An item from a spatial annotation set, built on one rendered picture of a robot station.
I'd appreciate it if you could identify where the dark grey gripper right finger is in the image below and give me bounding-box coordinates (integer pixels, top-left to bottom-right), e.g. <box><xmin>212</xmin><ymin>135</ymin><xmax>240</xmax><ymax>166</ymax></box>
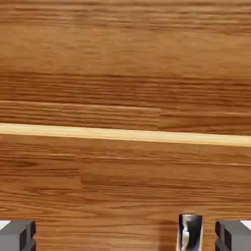
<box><xmin>214</xmin><ymin>220</ymin><xmax>251</xmax><ymax>251</ymax></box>

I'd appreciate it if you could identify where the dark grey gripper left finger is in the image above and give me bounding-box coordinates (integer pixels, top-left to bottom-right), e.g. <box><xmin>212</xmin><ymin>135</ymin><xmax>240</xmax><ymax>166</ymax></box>
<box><xmin>0</xmin><ymin>220</ymin><xmax>37</xmax><ymax>251</ymax></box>

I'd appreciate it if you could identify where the wooden cabinet door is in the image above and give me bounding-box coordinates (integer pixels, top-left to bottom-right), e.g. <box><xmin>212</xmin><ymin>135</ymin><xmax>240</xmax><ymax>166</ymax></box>
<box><xmin>0</xmin><ymin>0</ymin><xmax>251</xmax><ymax>136</ymax></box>
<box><xmin>0</xmin><ymin>133</ymin><xmax>251</xmax><ymax>251</ymax></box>

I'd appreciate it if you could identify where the light wood cabinet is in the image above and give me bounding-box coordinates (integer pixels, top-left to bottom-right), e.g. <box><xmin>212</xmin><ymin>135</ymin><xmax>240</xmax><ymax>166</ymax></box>
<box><xmin>0</xmin><ymin>0</ymin><xmax>251</xmax><ymax>251</ymax></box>

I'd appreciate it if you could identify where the shiny curved metal handle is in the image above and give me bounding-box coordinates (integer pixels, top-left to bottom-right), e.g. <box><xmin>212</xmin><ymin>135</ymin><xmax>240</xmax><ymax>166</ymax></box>
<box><xmin>176</xmin><ymin>213</ymin><xmax>204</xmax><ymax>251</ymax></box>

